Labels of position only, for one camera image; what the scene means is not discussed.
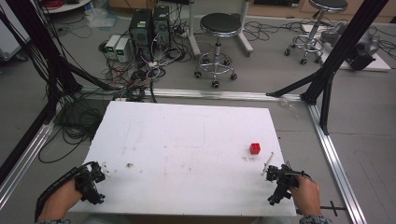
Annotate black round stool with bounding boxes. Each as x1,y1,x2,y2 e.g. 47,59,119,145
193,12,247,90
283,0,349,66

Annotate person's left hand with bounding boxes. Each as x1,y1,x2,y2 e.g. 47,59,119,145
36,178,84,222

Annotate person's sleeve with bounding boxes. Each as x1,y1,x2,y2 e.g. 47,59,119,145
35,218,73,224
298,215,334,224

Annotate person's left sleeve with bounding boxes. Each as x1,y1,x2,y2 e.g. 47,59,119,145
35,218,73,224

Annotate person's right hand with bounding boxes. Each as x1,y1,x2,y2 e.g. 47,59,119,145
289,176,322,217

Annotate grey machine on white board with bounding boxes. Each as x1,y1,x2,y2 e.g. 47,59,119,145
301,21,392,73

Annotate aluminium frame rail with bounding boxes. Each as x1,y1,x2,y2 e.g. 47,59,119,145
79,86,304,103
305,102,369,224
0,122,56,210

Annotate black computer tower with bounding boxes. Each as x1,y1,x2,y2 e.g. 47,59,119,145
128,8,155,63
151,5,172,49

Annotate black cable bundle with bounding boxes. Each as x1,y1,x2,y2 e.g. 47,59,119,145
37,98,108,164

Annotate black frame post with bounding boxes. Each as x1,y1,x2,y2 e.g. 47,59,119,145
5,0,117,125
266,0,390,136

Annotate black floor cables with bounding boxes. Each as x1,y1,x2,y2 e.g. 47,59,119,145
242,17,316,43

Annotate tangle of cables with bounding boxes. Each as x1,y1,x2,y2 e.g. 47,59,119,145
98,18,192,105

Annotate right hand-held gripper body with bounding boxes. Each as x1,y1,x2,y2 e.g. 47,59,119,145
265,163,312,207

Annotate white power supply box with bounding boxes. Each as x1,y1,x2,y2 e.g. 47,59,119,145
105,34,121,54
114,37,132,63

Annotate clear plastic bag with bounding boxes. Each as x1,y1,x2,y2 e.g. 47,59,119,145
84,7,119,30

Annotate person's right sleeve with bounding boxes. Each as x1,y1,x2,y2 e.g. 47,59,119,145
298,215,334,224

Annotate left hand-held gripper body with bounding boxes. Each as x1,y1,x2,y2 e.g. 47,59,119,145
74,161,106,205

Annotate white table leg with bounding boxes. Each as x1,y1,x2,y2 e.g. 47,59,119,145
237,0,254,58
186,0,203,58

